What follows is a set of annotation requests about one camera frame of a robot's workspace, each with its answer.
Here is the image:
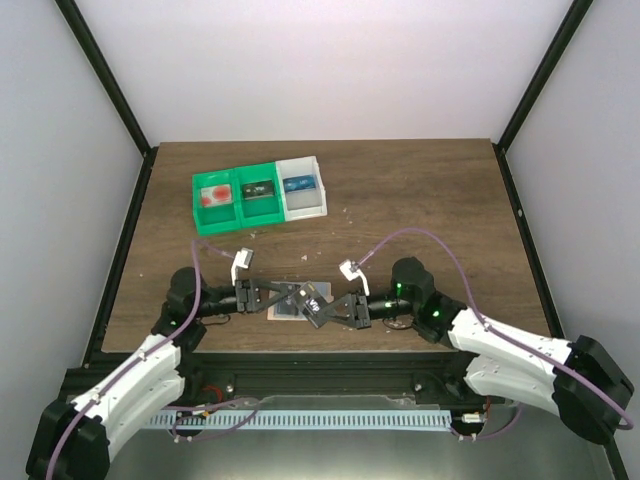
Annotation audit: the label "black vip card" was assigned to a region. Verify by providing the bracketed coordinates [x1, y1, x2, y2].
[273, 299, 299, 320]
[291, 282, 330, 329]

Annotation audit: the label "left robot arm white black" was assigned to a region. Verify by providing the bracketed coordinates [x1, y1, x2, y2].
[26, 267, 295, 479]

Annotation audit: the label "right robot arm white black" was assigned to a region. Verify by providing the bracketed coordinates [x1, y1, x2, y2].
[296, 257, 634, 445]

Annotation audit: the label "white card red circles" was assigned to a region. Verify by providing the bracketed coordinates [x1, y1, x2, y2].
[199, 184, 233, 208]

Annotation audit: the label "blue card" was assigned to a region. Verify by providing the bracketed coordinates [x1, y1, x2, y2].
[282, 175, 317, 194]

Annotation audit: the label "white bin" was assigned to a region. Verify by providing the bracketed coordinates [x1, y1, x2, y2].
[275, 156, 328, 222]

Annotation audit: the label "middle green bin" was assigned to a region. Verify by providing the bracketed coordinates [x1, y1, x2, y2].
[234, 162, 285, 228]

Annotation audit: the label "green bin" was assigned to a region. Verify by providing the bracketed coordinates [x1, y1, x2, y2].
[234, 162, 285, 228]
[192, 169, 241, 236]

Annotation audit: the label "left green bin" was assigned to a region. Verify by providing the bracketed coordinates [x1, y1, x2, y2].
[192, 169, 241, 236]

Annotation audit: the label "metal front plate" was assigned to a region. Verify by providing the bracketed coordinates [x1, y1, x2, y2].
[108, 408, 629, 479]

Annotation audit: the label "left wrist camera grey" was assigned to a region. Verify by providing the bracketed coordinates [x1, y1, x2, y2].
[230, 247, 254, 285]

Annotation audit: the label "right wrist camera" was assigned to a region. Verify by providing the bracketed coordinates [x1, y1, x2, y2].
[339, 259, 370, 296]

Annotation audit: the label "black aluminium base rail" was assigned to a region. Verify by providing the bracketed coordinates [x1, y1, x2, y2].
[178, 351, 480, 407]

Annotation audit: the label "light blue slotted cable duct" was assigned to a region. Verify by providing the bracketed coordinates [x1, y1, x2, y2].
[142, 410, 451, 432]

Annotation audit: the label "left side frame rail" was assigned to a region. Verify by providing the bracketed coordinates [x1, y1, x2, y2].
[81, 146, 159, 369]

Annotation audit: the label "frame rail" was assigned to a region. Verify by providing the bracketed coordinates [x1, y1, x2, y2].
[492, 143, 565, 339]
[81, 146, 159, 369]

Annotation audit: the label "right side frame rail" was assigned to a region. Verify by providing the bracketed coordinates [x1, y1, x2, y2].
[492, 143, 565, 339]

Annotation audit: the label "left black frame post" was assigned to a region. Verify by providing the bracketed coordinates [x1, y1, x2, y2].
[53, 0, 153, 157]

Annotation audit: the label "black frame post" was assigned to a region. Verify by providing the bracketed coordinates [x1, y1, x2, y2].
[53, 0, 153, 157]
[497, 0, 594, 151]

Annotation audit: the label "right black frame post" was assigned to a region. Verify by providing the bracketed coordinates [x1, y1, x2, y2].
[497, 0, 594, 151]

